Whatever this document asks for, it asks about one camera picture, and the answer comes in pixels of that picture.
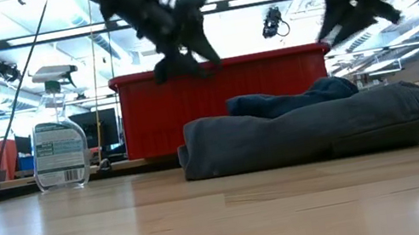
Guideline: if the red plastic laundry basket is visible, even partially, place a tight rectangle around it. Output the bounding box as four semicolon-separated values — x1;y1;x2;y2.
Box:
106;38;345;164

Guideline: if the small grey object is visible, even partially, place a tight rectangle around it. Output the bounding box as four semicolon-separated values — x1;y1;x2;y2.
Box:
95;157;113;175

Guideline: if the long black cable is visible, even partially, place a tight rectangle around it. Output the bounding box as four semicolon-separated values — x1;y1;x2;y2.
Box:
0;0;79;190

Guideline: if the black aluminium table frame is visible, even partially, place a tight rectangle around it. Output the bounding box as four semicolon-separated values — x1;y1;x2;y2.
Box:
0;113;419;210

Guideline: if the navy blue garment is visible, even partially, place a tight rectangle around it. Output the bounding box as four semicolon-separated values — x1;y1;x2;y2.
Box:
225;72;363;127

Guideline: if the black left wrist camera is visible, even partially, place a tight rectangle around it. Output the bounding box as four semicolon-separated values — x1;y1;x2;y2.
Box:
170;0;215;27

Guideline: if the blue box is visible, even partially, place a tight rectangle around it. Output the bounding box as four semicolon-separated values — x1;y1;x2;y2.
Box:
17;155;36;172

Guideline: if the large black monitor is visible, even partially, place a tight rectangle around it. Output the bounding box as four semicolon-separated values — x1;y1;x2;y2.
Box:
68;106;123;153

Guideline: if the thin yellow cord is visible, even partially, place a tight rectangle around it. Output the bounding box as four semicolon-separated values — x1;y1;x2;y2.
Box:
70;0;119;163

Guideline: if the small black monitor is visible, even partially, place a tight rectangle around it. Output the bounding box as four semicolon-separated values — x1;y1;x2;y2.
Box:
13;132;35;159

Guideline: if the clear spray bottle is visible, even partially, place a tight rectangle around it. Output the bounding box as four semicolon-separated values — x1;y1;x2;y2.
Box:
14;60;100;196

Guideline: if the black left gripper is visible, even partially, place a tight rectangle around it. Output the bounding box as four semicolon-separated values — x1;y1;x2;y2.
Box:
97;0;225;95

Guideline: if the dark grey sweatshirt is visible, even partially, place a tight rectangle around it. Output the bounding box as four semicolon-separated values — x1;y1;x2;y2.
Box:
172;77;419;186

